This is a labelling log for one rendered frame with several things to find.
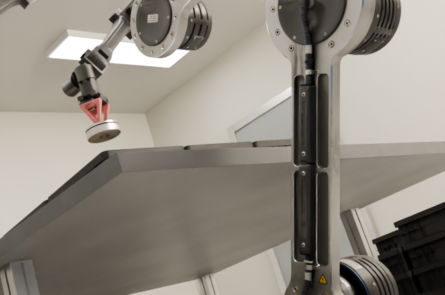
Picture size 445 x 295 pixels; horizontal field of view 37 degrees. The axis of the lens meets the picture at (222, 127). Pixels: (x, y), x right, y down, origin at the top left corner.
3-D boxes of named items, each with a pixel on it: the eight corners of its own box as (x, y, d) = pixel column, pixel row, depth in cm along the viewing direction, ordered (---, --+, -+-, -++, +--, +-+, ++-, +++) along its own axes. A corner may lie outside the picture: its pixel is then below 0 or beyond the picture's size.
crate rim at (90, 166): (187, 152, 207) (185, 144, 208) (104, 158, 187) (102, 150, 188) (125, 197, 235) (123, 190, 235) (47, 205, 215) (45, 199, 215)
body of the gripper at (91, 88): (77, 103, 200) (71, 81, 202) (91, 111, 210) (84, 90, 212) (97, 94, 199) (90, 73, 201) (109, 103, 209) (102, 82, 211)
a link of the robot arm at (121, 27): (121, 4, 245) (142, 25, 248) (111, 14, 247) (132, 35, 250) (86, 48, 207) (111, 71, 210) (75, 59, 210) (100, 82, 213)
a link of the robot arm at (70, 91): (90, 46, 211) (110, 64, 214) (72, 63, 219) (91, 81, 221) (72, 66, 203) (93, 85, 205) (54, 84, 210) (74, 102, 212)
